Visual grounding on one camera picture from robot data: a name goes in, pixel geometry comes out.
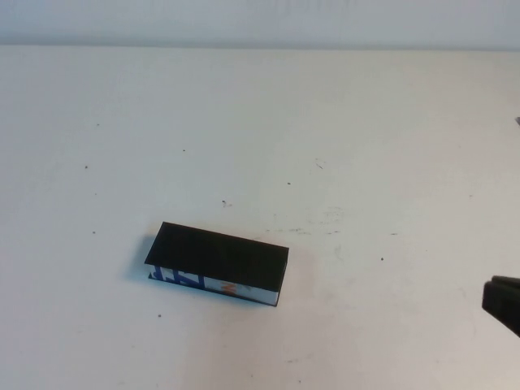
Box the black glasses case printed side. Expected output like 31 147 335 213
146 221 291 307

